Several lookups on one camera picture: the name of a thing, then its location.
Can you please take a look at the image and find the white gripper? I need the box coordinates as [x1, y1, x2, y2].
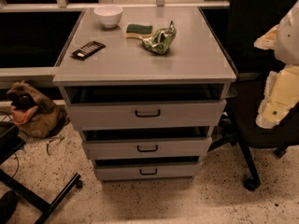
[255, 64, 299, 129]

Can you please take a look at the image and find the grey bottom drawer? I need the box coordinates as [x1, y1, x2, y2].
[93, 162, 201, 181]

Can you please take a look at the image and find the grey drawer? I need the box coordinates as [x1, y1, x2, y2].
[66, 100, 226, 131]
[93, 162, 201, 181]
[82, 137, 212, 160]

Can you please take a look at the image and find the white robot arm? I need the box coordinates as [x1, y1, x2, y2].
[254, 1, 299, 129]

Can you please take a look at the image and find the grey top drawer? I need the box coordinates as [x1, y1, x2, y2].
[66, 100, 226, 131]

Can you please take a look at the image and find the grey drawer cabinet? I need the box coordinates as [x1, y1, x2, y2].
[53, 7, 236, 169]

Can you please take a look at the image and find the grey middle drawer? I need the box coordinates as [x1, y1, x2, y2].
[82, 137, 212, 160]

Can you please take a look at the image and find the black office chair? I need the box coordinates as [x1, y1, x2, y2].
[211, 0, 299, 191]

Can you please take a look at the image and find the crumpled green chip bag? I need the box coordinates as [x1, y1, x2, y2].
[142, 21, 177, 55]

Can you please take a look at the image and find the green yellow sponge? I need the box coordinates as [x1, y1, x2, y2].
[125, 24, 152, 39]

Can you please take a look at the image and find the white bowl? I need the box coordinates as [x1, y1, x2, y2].
[93, 5, 123, 28]

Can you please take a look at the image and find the black remote control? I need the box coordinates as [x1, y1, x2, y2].
[71, 41, 105, 61]

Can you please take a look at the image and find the brown canvas bag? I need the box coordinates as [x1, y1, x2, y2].
[7, 81, 69, 138]

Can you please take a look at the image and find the black rolling stand base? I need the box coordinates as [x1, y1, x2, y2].
[0, 121, 84, 224]

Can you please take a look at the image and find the black shoe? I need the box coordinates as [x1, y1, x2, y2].
[0, 191, 18, 224]

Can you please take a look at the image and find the thin cable on floor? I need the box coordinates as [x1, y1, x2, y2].
[26, 134, 65, 156]

